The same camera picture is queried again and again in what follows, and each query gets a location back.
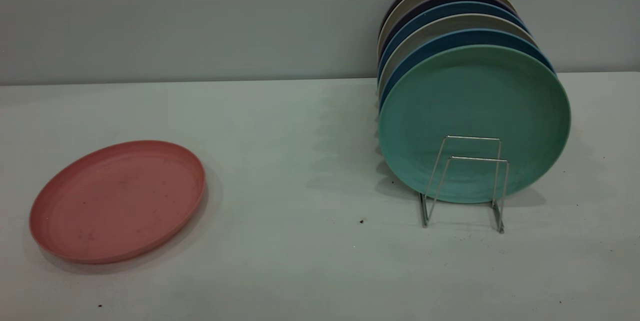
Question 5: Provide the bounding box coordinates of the blue round plate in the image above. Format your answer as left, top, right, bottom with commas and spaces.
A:
379, 28, 557, 112
377, 1, 529, 82

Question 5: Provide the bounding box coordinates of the silver wire plate rack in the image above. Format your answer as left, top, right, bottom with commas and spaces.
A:
419, 135, 511, 235

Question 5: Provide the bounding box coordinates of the pink round plate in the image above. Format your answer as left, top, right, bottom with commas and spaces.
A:
29, 140, 207, 265

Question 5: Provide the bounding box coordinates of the green round plate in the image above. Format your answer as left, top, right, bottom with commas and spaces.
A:
378, 44, 572, 205

